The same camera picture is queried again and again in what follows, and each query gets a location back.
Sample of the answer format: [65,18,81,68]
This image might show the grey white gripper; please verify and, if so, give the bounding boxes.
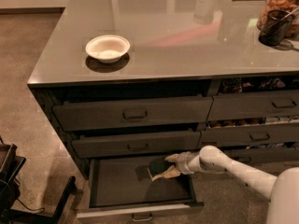
[151,151,200,181]

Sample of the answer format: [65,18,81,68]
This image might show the green yellow sponge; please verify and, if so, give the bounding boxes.
[148,158,172,181]

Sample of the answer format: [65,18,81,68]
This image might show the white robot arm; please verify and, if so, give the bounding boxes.
[148,146,299,224]

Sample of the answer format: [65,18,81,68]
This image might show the open bottom left drawer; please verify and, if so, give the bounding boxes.
[77,155,204,224]

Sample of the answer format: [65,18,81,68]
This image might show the bottom right grey drawer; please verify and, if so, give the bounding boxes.
[224,147,299,165]

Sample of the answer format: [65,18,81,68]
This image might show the grey drawer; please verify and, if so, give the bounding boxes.
[224,147,299,165]
[53,96,212,132]
[199,123,299,147]
[207,90,299,120]
[72,130,201,158]

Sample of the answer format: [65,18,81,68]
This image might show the middle left grey drawer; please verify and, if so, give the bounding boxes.
[72,130,201,158]

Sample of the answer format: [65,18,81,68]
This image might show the middle right grey drawer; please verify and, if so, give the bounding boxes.
[199,123,299,147]

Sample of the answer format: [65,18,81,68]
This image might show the top left grey drawer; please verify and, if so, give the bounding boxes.
[53,96,212,132]

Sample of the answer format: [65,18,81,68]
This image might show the top right grey drawer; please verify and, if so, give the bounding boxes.
[207,90,299,120]

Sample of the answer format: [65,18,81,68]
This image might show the grey kitchen island cabinet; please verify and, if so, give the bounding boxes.
[28,0,299,174]

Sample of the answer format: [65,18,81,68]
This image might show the white paper bowl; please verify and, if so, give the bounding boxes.
[85,35,131,63]

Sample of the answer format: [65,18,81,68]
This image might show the black mesh cup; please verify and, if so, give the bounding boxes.
[258,10,295,47]

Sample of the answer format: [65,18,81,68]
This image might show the glass jar of nuts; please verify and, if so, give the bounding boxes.
[257,0,299,38]

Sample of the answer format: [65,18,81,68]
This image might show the black chair frame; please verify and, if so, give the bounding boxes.
[0,136,77,224]

